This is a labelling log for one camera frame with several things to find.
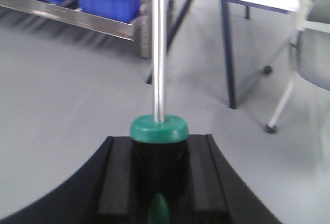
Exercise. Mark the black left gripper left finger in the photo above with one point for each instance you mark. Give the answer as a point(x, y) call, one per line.
point(98, 192)

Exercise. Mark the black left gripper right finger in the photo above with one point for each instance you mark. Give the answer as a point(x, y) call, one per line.
point(218, 194)

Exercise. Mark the green black screwdriver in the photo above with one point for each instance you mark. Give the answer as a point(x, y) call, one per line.
point(159, 139)

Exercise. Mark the grey chair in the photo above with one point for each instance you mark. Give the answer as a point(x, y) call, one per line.
point(308, 53)

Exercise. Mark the metal shelf with blue bins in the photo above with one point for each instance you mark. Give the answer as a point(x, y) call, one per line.
point(70, 13)

